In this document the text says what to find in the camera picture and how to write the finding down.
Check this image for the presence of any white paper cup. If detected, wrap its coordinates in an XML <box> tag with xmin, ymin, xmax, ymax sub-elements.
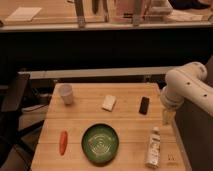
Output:
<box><xmin>59</xmin><ymin>84</ymin><xmax>73</xmax><ymax>105</ymax></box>

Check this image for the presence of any white sponge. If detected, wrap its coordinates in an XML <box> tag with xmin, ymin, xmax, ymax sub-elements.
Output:
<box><xmin>102</xmin><ymin>95</ymin><xmax>116</xmax><ymax>111</ymax></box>

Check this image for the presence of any black eraser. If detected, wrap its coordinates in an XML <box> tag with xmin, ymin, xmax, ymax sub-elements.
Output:
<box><xmin>139</xmin><ymin>97</ymin><xmax>150</xmax><ymax>115</ymax></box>

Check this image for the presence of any white plastic bottle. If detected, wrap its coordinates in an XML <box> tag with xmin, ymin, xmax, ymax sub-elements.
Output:
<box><xmin>145</xmin><ymin>127</ymin><xmax>160</xmax><ymax>168</ymax></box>

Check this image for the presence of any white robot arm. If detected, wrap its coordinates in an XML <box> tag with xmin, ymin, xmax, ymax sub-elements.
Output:
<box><xmin>160</xmin><ymin>62</ymin><xmax>213</xmax><ymax>125</ymax></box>

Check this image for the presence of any white paper sheet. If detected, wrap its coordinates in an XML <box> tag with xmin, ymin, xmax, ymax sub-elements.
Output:
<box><xmin>6</xmin><ymin>7</ymin><xmax>42</xmax><ymax>22</ymax></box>

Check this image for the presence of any orange carrot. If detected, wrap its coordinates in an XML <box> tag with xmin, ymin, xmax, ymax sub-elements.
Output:
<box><xmin>59</xmin><ymin>131</ymin><xmax>68</xmax><ymax>155</ymax></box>

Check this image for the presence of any green round plate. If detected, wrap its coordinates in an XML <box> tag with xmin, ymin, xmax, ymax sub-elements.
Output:
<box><xmin>81</xmin><ymin>123</ymin><xmax>119</xmax><ymax>165</ymax></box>

